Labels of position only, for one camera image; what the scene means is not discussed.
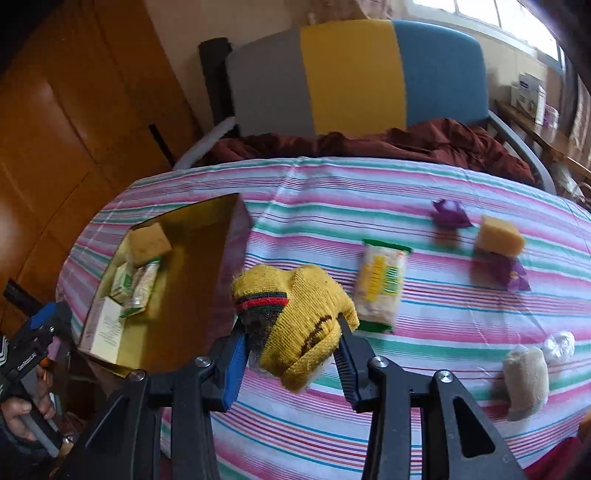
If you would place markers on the yellow knit glove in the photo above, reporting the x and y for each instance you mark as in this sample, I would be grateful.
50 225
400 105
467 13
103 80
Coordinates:
300 318

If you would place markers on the yellow sponge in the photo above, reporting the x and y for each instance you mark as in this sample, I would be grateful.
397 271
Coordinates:
501 237
147 244

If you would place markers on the wooden desk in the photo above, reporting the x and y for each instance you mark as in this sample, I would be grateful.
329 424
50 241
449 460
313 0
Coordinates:
549 143

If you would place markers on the purple snack packet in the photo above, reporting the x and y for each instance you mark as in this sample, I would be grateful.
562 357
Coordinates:
510 272
448 214

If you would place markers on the grey bed rail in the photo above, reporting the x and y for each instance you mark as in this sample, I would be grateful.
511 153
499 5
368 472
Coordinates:
203 143
521 145

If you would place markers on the white plastic wrap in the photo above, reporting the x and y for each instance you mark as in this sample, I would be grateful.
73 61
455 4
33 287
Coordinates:
558 347

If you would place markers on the small green box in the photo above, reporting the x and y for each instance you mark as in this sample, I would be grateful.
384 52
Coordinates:
121 281

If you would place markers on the red clothing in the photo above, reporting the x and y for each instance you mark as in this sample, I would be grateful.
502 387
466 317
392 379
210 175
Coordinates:
558 461

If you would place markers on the white blue carton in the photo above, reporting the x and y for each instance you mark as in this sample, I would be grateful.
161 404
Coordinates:
528 94

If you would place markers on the striped bed sheet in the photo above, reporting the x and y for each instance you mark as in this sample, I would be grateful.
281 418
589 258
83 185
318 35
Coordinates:
415 194

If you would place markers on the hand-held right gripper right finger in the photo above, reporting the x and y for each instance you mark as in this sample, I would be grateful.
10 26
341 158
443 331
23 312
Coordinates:
348 383

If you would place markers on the yellow green rice cracker packet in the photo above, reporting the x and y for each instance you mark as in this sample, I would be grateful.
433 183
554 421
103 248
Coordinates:
381 286

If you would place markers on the white carton box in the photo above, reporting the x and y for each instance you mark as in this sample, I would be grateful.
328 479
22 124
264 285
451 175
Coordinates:
106 330

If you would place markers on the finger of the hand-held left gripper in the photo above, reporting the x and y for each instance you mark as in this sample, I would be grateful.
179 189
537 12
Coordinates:
48 318

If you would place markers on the window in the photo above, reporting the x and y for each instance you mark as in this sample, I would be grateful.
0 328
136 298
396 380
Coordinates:
485 23

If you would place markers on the small purple white box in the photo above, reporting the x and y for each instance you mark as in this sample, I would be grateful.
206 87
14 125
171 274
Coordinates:
551 116

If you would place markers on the person's left hand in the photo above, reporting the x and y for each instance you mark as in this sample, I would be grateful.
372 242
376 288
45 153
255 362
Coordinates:
21 410

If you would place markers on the grey yellow blue headboard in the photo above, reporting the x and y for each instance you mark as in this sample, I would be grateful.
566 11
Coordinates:
351 78

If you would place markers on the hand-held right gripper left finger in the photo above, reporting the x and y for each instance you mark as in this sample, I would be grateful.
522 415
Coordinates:
235 369

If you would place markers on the green white snack packet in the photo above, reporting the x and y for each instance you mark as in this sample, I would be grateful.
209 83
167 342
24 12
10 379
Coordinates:
147 286

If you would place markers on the pink patterned curtain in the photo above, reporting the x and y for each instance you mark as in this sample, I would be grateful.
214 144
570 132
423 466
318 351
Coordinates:
351 9

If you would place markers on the maroon quilt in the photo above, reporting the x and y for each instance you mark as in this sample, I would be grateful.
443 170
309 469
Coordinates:
438 143

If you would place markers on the wooden wardrobe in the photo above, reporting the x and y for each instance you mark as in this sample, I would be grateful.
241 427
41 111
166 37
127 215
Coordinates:
69 138

